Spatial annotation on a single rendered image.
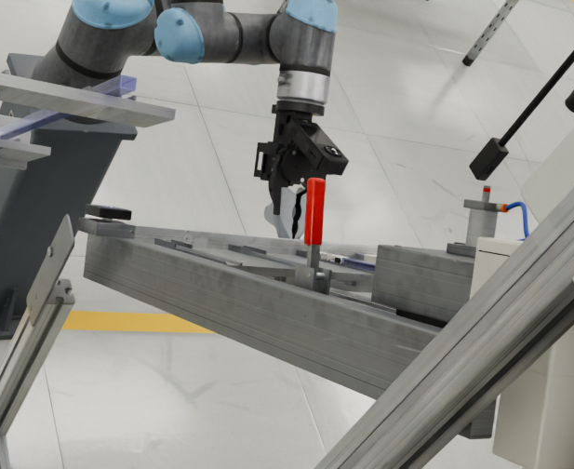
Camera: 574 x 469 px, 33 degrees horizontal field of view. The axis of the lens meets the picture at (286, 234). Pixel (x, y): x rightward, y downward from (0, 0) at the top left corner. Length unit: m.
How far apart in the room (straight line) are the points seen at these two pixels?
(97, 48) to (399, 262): 0.92
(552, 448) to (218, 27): 0.92
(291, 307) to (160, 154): 1.80
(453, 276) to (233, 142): 2.08
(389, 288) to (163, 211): 1.69
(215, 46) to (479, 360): 0.91
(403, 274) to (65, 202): 1.11
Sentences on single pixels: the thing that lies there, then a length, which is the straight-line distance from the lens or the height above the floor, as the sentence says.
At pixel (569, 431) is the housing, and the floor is 1.20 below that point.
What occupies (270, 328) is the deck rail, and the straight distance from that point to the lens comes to 0.85.
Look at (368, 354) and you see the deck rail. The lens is 0.73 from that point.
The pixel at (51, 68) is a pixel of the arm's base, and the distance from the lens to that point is 1.66.
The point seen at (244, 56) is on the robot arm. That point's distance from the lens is 1.46.
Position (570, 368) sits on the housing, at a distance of 0.64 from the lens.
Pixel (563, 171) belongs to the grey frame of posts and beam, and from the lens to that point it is 0.55.
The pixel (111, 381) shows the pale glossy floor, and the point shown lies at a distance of 2.05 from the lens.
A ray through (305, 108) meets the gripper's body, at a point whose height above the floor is 0.86.
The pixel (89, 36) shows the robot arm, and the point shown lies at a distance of 1.59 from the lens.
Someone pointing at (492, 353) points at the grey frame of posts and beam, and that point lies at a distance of 0.58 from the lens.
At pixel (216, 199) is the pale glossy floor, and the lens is 2.55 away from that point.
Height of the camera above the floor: 1.58
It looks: 38 degrees down
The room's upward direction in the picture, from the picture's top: 35 degrees clockwise
